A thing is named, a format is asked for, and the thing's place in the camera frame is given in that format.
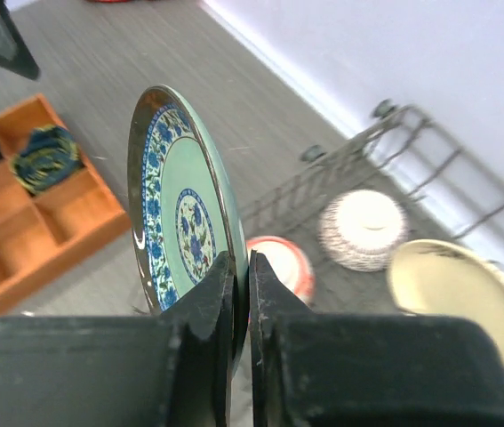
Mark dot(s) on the blue yellow rolled tie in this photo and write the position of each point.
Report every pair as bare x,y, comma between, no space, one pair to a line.
49,158

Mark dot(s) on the white purple patterned bowl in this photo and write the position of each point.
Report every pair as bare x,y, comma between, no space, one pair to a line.
360,229

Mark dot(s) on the blue green patterned plate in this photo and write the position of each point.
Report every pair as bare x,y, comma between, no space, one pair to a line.
182,207

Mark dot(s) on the cream plate with flower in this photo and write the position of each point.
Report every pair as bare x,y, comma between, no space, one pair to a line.
435,277

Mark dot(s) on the orange wooden compartment tray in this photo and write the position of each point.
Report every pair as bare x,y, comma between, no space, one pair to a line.
44,236

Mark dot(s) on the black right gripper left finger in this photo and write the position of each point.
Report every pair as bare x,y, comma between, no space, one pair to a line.
173,369

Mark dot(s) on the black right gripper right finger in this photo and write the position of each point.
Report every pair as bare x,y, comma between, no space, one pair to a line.
323,369

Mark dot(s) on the red orange patterned bowl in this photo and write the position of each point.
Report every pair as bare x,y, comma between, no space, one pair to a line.
290,264

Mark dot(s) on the grey wire dish rack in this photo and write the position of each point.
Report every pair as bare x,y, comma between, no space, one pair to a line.
445,191

